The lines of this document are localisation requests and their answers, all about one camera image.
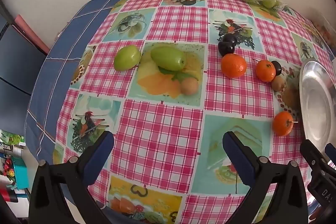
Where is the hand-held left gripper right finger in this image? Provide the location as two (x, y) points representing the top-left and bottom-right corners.
(222, 131), (309, 224)

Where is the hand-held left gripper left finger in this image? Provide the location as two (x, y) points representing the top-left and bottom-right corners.
(28, 130), (114, 224)

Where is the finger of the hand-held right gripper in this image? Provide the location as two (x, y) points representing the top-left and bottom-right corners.
(325, 143), (336, 169)
(300, 139), (332, 180)

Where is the orange tangerine long stem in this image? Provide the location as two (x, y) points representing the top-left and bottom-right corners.
(272, 111), (299, 136)

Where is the round metal basin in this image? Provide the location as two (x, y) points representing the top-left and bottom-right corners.
(299, 59), (336, 148)

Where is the brown longan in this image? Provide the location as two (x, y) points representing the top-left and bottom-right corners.
(271, 76), (285, 91)
(181, 77), (198, 95)

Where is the orange tangerine short stem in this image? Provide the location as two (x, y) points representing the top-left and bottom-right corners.
(252, 58), (277, 82)

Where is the large orange tangerine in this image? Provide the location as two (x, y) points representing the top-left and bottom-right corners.
(220, 53), (247, 79)

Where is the round green mango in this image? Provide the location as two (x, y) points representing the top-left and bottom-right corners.
(114, 46), (142, 72)

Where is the dark plum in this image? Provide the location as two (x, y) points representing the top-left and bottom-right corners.
(218, 41), (235, 56)

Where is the elongated green mango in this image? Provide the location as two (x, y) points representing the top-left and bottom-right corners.
(150, 46), (187, 71)

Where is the pink checked printed tablecloth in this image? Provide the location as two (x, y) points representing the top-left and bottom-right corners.
(52, 0), (336, 224)

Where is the teal toy box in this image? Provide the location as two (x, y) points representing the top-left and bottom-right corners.
(10, 156), (29, 189)

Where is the dark blue cabinet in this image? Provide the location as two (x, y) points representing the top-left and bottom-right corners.
(0, 14), (48, 135)

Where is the blue lined cloth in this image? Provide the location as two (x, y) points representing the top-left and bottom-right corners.
(25, 0), (130, 164)

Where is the pink board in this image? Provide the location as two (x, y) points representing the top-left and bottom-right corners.
(14, 14), (50, 55)

